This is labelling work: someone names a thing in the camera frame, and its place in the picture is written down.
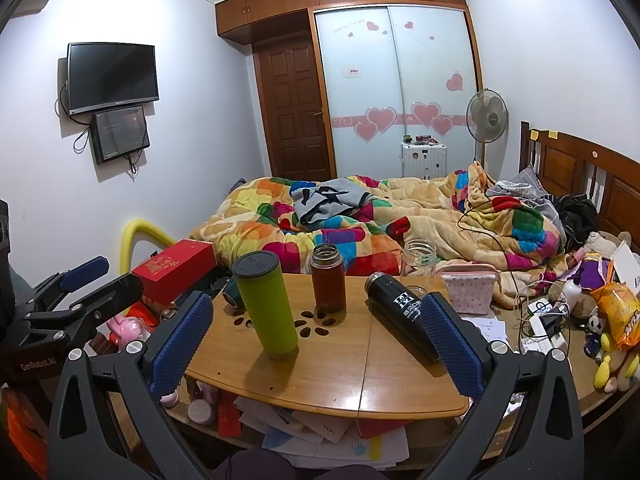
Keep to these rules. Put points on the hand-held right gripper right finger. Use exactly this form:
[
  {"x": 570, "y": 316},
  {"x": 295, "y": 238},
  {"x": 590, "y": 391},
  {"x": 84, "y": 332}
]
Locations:
[{"x": 452, "y": 345}]

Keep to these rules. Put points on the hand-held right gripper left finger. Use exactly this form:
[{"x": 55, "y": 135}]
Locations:
[{"x": 180, "y": 345}]

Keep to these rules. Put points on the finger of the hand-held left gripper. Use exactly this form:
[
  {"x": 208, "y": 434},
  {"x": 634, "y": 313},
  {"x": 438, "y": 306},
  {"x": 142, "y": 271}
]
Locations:
[
  {"x": 82, "y": 272},
  {"x": 117, "y": 290}
]

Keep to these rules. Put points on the teal cup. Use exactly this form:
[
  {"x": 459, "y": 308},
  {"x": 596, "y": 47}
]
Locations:
[{"x": 232, "y": 295}]

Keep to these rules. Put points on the green tumbler cup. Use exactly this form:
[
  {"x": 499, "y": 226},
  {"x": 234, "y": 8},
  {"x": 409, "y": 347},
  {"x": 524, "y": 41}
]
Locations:
[{"x": 265, "y": 305}]

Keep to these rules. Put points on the brown thermos cup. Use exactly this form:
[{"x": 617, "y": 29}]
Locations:
[{"x": 328, "y": 285}]

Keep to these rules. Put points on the white paper sheet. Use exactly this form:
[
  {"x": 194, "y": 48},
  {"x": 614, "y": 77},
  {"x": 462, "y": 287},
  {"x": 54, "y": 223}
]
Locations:
[{"x": 487, "y": 330}]

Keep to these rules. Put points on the pink pig toy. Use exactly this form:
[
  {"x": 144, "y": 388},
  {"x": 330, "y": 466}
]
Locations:
[{"x": 125, "y": 330}]

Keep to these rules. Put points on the yellow foam tube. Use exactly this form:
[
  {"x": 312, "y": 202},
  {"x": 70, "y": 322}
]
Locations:
[{"x": 126, "y": 245}]

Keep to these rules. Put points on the pink dotted pouch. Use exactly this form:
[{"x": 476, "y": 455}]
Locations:
[{"x": 470, "y": 292}]

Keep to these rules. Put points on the orange plastic bag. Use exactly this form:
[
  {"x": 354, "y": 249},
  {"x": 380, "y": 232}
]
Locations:
[{"x": 20, "y": 425}]

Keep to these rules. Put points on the red gift box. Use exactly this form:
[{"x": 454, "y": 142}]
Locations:
[{"x": 175, "y": 270}]

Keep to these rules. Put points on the black thermos bottle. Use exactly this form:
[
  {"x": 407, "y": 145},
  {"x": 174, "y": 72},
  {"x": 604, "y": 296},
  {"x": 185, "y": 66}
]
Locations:
[{"x": 395, "y": 310}]

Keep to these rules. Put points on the red booklet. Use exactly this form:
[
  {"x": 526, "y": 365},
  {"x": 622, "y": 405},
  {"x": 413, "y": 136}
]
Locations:
[{"x": 230, "y": 415}]

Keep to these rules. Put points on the white power strip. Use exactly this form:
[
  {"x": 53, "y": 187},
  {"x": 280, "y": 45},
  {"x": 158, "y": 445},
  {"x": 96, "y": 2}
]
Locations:
[{"x": 537, "y": 327}]

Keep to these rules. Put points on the clear glass jar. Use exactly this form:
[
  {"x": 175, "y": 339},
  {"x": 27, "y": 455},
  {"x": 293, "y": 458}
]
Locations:
[{"x": 417, "y": 265}]

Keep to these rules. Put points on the bamboo lap table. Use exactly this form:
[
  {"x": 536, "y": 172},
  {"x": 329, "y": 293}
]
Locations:
[{"x": 325, "y": 370}]

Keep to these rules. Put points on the white plastic bottle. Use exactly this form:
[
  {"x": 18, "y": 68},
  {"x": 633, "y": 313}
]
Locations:
[{"x": 572, "y": 292}]

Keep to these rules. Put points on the colourful patterned blanket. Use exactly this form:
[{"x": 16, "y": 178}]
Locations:
[{"x": 250, "y": 225}]

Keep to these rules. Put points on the black and white plush toy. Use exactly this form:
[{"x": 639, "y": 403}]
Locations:
[{"x": 595, "y": 325}]

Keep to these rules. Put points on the yellow plush toy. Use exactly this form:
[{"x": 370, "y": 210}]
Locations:
[{"x": 607, "y": 370}]

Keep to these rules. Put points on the purple packet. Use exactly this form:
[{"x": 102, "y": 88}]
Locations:
[{"x": 592, "y": 272}]

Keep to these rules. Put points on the pile of papers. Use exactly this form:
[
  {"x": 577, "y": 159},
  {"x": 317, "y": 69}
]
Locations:
[{"x": 320, "y": 440}]

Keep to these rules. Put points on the orange snack bag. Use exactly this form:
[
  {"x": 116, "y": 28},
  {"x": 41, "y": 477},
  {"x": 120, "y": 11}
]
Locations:
[{"x": 617, "y": 310}]

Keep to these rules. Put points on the grey striped pillow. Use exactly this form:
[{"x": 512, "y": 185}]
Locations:
[{"x": 520, "y": 182}]

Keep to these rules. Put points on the black clothes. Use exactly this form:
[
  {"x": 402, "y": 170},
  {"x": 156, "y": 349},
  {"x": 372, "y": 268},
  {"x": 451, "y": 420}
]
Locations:
[{"x": 577, "y": 215}]

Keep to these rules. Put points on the beige teddy bear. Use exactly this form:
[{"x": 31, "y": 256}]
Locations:
[{"x": 605, "y": 242}]

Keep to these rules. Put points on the white suitcase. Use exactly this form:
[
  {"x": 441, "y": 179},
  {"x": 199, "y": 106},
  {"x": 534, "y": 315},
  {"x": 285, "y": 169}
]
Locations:
[{"x": 422, "y": 160}]

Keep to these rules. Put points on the white box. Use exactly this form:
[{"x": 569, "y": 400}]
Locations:
[{"x": 627, "y": 265}]

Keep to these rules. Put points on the grey cloth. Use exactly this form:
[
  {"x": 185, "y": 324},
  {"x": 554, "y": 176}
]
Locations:
[{"x": 325, "y": 195}]

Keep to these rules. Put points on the wooden bed headboard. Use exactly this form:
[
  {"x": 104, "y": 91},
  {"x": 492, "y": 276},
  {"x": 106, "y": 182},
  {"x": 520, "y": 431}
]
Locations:
[{"x": 565, "y": 160}]

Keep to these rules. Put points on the standing fan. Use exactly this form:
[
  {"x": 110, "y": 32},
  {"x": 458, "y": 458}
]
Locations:
[{"x": 487, "y": 112}]

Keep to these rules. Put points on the brown wooden door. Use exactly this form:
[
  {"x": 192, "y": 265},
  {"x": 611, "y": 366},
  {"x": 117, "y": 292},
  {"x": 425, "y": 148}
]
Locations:
[{"x": 292, "y": 110}]

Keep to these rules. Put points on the sliding door wardrobe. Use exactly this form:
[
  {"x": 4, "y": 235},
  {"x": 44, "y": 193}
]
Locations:
[{"x": 400, "y": 85}]

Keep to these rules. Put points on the small black wall monitor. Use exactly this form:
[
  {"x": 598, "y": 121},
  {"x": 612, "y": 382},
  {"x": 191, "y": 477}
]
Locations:
[{"x": 120, "y": 132}]

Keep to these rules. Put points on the wall television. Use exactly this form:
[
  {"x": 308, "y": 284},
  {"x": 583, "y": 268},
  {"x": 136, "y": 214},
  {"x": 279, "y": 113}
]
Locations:
[{"x": 112, "y": 77}]

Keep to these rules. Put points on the wall air conditioner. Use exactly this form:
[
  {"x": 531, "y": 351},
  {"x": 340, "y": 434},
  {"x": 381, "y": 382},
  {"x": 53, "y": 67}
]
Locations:
[{"x": 35, "y": 2}]

